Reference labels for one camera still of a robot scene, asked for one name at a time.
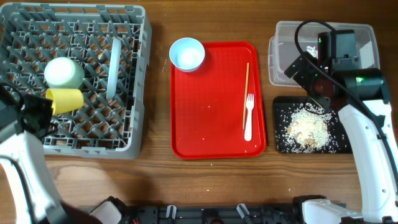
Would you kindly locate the large light blue plate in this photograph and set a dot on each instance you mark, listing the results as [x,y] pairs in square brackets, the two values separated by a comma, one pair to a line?
[113,68]

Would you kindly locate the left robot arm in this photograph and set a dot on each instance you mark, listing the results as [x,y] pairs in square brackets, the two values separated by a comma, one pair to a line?
[35,195]

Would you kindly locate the yellow plastic cup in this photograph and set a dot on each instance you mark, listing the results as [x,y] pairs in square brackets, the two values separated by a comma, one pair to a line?
[65,100]

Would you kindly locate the wooden chopstick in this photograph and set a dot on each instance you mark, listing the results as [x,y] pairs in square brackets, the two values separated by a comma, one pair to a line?
[245,93]

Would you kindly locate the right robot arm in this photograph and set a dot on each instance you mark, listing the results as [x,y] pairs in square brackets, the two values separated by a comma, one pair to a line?
[362,101]

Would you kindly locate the red plastic serving tray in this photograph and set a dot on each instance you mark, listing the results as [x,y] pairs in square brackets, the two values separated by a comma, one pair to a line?
[206,105]

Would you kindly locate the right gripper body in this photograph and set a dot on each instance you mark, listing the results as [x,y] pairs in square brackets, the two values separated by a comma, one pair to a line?
[310,77]

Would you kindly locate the clear plastic waste bin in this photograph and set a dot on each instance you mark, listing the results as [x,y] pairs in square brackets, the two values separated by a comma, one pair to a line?
[282,49]

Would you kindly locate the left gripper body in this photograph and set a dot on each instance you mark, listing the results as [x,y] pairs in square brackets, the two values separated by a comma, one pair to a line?
[41,109]

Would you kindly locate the black plastic tray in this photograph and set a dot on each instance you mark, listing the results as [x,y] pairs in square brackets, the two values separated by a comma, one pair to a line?
[281,124]

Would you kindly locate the grey plastic dishwasher rack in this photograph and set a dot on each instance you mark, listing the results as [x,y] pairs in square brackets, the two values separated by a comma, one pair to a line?
[32,34]

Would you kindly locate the green bowl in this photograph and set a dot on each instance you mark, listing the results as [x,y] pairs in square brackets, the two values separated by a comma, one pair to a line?
[63,72]

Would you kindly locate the small light blue bowl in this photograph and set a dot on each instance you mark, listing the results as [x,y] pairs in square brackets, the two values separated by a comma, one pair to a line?
[187,54]

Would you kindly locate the white plastic fork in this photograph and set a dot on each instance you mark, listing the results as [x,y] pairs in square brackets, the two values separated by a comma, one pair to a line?
[249,107]

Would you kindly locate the rice and food scraps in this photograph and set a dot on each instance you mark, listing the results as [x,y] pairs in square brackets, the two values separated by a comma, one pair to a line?
[309,130]

